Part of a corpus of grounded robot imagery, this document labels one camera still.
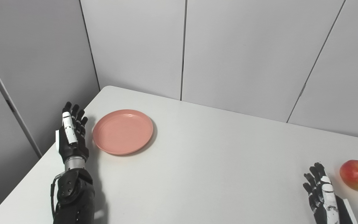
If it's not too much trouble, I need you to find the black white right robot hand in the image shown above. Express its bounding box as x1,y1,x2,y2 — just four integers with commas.
302,162,358,224

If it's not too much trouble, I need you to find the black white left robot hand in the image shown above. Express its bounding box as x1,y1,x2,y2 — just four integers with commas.
55,102,89,164

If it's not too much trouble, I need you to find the pink round plate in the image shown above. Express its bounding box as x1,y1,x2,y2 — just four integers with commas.
92,109,154,156

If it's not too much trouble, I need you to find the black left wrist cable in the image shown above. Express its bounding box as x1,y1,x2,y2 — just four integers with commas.
50,174,65,218

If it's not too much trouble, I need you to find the red yellow pomegranate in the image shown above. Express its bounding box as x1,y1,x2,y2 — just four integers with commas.
340,160,358,191

